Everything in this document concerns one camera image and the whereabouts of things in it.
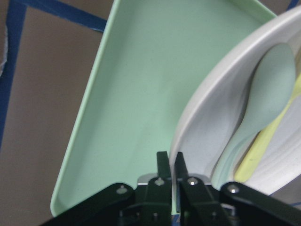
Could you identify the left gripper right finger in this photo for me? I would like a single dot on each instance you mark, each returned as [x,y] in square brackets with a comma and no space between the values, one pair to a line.
[195,201]

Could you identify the yellow plastic fork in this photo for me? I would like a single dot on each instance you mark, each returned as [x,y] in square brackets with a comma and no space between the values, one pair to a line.
[255,153]

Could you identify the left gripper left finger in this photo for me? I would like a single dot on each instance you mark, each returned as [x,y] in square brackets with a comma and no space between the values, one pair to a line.
[153,195]

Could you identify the pale green plastic spoon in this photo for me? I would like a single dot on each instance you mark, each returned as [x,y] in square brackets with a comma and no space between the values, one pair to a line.
[271,88]

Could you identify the light green tray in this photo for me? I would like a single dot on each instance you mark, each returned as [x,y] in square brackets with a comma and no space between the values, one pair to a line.
[152,57]

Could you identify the white round plate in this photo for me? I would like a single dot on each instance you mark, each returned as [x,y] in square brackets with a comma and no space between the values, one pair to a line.
[216,109]

